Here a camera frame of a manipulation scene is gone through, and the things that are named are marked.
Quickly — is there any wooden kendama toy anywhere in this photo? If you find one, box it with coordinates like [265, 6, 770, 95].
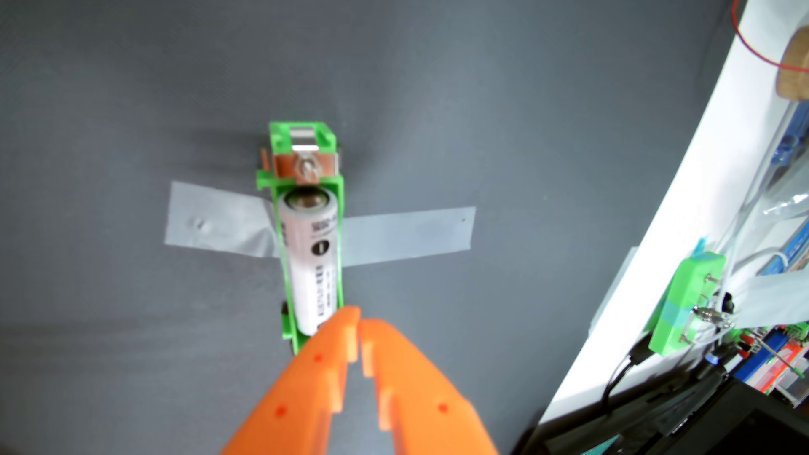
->
[776, 25, 809, 102]

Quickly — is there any red string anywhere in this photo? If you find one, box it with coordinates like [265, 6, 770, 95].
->
[731, 0, 809, 70]

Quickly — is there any black laptop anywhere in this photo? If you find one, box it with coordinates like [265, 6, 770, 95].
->
[512, 367, 809, 455]

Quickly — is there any white cylindrical battery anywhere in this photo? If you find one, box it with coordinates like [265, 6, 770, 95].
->
[278, 186, 340, 336]

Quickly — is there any green battery holder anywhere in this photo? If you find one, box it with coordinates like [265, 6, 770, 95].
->
[256, 121, 345, 355]

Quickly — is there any clear plastic bag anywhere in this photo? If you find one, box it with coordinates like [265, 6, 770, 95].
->
[727, 95, 809, 329]

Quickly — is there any dark grey mat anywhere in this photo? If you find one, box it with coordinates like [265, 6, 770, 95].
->
[0, 0, 750, 455]

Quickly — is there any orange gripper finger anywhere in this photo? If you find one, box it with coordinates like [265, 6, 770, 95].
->
[358, 318, 500, 455]
[221, 306, 361, 455]

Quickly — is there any clear tape strip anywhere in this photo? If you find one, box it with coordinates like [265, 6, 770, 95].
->
[164, 181, 477, 259]

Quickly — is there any green block with metal terminals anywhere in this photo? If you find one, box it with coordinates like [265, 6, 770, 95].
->
[648, 252, 728, 356]

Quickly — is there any black usb cable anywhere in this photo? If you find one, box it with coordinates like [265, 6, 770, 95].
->
[600, 334, 658, 416]

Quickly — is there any blue and red box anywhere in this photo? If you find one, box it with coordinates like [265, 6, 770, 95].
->
[733, 329, 809, 398]

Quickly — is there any small green connector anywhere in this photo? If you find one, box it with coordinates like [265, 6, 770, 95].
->
[752, 321, 809, 346]

